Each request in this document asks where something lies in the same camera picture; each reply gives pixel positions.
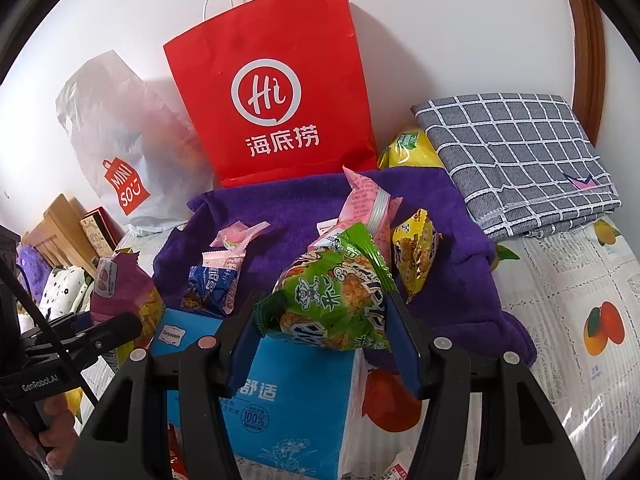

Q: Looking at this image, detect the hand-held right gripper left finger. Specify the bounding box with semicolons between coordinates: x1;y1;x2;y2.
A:
61;290;271;480

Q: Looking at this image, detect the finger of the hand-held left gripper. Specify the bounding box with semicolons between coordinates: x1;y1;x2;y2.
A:
22;311;93;342
27;312;144;367

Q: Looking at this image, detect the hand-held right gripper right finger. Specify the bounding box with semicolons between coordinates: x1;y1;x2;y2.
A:
382;290;587;480

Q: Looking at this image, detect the green snack packet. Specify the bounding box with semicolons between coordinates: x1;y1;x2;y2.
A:
252;222;399;354

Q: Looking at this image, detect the yellow snack packet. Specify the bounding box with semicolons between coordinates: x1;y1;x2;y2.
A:
391;208;444;304

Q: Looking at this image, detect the large pink snack packet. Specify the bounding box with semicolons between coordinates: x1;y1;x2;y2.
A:
309;165;404;252

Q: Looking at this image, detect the person's left hand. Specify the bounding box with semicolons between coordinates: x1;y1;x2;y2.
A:
4;394;82;472

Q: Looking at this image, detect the white flowered pouch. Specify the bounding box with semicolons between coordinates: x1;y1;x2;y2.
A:
38;265;94;322

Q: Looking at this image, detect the purple snack bag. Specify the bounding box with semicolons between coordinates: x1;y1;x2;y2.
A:
89;249;166;352

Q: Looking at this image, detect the purple fluffy cloth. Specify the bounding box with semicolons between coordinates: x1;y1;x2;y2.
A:
15;244;52;303

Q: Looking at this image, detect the blue tissue pack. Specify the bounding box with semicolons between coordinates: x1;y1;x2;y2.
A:
150;307;369;480

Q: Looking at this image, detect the blue snack packet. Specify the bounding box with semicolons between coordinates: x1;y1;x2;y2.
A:
180;264;239;317

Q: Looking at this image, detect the purple towel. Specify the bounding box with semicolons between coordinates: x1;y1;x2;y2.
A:
152;167;539;367

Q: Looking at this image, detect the wooden furniture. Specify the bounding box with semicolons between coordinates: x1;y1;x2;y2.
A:
22;192;101;277

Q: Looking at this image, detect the patterned box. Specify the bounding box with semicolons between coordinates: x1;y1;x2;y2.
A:
79;206;127;257

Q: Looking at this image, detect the small pink snack packet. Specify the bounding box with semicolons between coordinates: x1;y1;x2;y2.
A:
201;250;247;272

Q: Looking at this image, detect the white red snack packet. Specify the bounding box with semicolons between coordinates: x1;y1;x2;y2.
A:
384;451;427;480

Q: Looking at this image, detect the pink candy packet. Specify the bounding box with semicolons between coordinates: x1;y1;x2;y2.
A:
209;220;272;252

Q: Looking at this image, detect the fruit print bed sheet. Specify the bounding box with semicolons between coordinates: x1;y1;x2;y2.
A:
65;215;640;480

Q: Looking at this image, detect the white plastic bag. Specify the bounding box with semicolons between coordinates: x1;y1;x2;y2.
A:
55;50;217;232

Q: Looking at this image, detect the yellow green snack bag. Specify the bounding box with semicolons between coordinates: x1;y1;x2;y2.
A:
377;130;444;170

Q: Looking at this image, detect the grey checked folded cloth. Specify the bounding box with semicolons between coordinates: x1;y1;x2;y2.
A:
411;92;624;241

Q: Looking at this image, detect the red paper bag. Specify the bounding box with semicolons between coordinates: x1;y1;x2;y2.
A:
163;0;380;189

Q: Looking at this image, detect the wooden headboard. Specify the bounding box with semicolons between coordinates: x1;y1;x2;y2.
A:
561;0;607;147

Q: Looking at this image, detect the black cable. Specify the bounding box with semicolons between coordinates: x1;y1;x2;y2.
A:
0;255;100;403

